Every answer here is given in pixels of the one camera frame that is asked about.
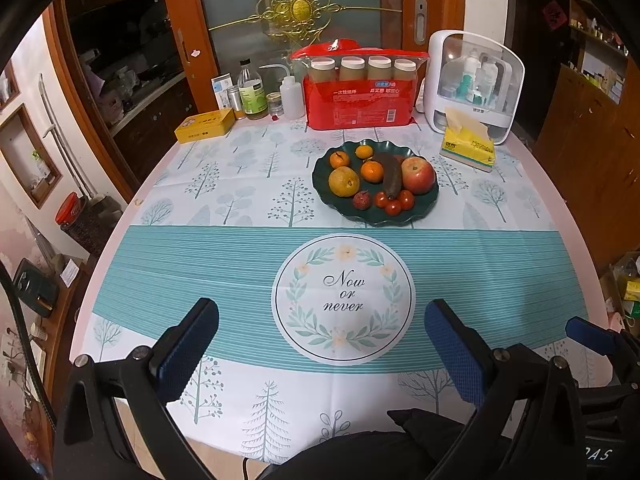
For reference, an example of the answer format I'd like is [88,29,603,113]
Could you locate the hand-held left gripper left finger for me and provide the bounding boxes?
[50,298,220,480]

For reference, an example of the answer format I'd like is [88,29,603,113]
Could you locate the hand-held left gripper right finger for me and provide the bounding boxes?
[425,299,586,480]

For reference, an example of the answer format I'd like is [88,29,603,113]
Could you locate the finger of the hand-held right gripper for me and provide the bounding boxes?
[565,316,633,361]

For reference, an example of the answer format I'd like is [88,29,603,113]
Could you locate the red yellow apple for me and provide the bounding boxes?
[400,156,436,196]

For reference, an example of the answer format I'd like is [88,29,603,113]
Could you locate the dark overripe banana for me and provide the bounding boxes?
[374,152,404,200]

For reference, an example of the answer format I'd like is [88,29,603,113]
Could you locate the dark green scalloped plate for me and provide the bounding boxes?
[311,138,440,227]

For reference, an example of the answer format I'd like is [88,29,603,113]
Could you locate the yellow pear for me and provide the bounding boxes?
[328,167,361,197]

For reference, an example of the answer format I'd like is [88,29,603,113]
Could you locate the cardboard box with items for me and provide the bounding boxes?
[600,252,640,331]

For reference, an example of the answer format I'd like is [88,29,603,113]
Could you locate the tree print tablecloth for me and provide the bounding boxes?
[80,119,618,461]

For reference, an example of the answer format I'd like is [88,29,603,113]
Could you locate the person's dark clothing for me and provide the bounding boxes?
[295,407,481,480]

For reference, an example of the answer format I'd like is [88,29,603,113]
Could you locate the dark wicker basket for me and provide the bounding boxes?
[60,195,126,256]

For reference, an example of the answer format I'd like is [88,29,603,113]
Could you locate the dark electronic device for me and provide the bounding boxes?
[12,258,61,318]

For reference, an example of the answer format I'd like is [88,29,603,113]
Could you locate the red round container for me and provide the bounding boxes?
[55,192,83,226]

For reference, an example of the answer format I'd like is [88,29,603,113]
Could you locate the wooden sideboard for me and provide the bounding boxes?
[540,65,640,261]

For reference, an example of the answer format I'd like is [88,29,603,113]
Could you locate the yellow tissue pack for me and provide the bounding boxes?
[440,106,496,173]

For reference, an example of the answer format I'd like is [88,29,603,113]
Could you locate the yellow tin box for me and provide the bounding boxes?
[174,108,236,145]

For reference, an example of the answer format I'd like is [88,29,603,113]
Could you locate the glass bottle with green label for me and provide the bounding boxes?
[236,59,268,121]

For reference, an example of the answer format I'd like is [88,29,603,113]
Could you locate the white blue carton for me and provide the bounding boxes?
[211,74,233,111]

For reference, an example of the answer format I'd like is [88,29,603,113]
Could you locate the red paper cup pack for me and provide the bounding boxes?
[291,37,432,132]

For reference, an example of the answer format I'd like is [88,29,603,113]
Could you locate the wooden display cabinet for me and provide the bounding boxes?
[42,0,221,181]

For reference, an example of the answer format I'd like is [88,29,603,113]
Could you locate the white storage box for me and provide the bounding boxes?
[425,30,526,146]

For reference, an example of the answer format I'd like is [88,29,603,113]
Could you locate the white squeeze bottle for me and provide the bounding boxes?
[259,62,306,121]

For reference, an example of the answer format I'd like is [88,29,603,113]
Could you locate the white plastic bottle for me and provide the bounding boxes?
[462,50,481,103]
[481,57,501,103]

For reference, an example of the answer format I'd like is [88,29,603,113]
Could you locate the frosted glass door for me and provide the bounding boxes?
[195,0,466,116]

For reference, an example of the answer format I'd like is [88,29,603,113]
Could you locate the gold door ornament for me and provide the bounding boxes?
[207,0,403,46]

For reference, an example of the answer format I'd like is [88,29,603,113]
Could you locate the black cable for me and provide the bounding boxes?
[0,260,58,426]

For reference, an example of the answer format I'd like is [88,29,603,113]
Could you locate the wooden wall niche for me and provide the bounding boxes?
[0,60,21,111]
[0,104,63,209]

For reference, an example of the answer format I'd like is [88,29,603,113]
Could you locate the long metal bar handle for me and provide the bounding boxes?
[40,80,96,201]

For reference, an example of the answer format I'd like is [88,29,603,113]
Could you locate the cluttered wall shelf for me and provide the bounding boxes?
[570,0,640,106]

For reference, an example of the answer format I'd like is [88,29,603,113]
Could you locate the metal door handle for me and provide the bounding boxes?
[413,0,430,45]

